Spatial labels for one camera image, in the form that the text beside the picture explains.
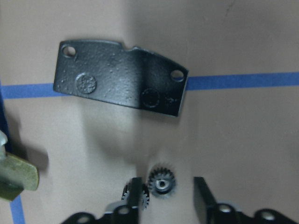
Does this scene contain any black brake pad plate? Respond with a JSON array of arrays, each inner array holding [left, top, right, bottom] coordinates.
[[53, 40, 188, 117]]

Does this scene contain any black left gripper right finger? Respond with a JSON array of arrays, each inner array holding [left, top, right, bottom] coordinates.
[[193, 177, 218, 224]]

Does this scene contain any small black bearing gear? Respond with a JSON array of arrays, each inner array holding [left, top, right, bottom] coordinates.
[[147, 164, 177, 199]]

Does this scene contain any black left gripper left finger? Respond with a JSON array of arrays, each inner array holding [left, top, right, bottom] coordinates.
[[127, 177, 142, 224]]

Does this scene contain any olive brake shoe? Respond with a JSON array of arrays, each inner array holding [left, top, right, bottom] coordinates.
[[0, 129, 39, 202]]

